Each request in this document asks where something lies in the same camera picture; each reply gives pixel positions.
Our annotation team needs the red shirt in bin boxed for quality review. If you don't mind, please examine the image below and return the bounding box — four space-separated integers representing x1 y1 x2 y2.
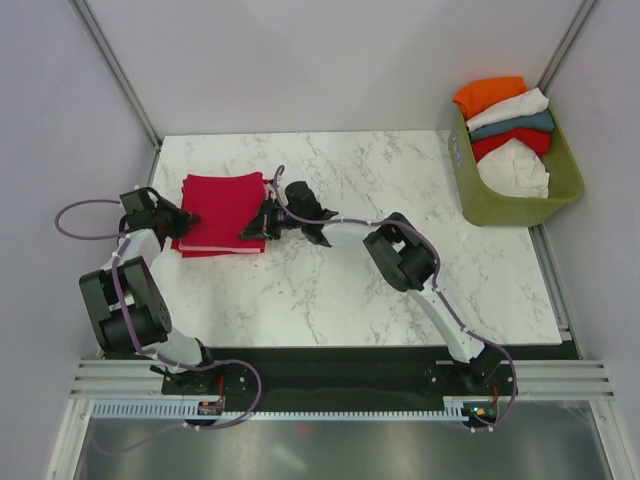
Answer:
471 127 553 163

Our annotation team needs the left aluminium frame post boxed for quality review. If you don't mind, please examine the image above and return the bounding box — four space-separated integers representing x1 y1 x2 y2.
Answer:
69 0 162 152

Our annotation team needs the white folded shirt in bin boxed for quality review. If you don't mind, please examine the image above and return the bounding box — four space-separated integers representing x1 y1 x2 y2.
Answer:
466 88 549 132

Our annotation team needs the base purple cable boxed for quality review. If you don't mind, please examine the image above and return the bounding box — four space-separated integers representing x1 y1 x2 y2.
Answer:
449 389 519 435
92 359 266 456

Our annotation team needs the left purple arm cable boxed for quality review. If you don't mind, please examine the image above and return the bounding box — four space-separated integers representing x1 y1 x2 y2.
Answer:
54 198 211 374

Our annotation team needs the olive green plastic bin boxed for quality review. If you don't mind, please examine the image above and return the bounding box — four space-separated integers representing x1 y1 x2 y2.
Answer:
448 110 584 227

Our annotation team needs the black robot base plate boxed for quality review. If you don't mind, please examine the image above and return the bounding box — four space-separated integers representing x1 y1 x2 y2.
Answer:
162 346 517 411

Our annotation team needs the crimson red t shirt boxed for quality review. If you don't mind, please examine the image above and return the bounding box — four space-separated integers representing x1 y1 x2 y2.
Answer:
178 171 268 248

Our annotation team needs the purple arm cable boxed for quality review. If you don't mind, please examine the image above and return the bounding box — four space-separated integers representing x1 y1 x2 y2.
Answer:
54 198 211 374
272 164 519 396

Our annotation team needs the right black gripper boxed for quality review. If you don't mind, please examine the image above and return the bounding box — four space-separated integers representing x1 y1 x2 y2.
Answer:
239 198 305 242

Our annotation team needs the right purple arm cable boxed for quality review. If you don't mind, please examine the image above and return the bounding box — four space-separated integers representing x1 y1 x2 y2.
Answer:
272 164 519 396

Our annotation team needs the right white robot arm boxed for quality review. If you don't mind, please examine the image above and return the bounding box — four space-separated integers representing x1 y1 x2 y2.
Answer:
239 181 501 394

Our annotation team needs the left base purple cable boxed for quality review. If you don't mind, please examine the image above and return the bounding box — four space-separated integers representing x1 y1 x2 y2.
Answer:
92 359 266 456

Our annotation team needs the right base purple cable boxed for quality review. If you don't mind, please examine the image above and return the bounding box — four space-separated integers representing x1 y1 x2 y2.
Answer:
449 389 519 435

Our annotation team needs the crumpled white shirt in bin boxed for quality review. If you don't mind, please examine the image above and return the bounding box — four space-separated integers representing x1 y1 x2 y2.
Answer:
477 139 550 199

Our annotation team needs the right aluminium frame post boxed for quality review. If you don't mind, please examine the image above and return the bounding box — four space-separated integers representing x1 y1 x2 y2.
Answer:
537 0 601 94

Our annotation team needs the teal shirt in bin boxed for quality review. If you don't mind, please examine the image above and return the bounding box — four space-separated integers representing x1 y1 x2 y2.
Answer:
469 110 555 142

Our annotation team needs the pink t shirt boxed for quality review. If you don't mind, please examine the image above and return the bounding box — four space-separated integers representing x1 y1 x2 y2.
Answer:
177 182 274 254

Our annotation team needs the orange t shirt in bin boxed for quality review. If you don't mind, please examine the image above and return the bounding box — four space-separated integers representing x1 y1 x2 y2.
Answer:
452 76 528 120

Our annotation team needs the white slotted cable duct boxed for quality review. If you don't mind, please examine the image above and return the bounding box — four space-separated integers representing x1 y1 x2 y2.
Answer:
91 397 499 422

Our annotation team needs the aluminium frame post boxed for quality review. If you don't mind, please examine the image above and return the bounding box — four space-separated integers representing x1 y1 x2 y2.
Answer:
69 0 162 152
537 0 601 94

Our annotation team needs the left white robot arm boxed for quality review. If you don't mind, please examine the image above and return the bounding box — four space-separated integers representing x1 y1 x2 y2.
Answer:
79 187 220 393

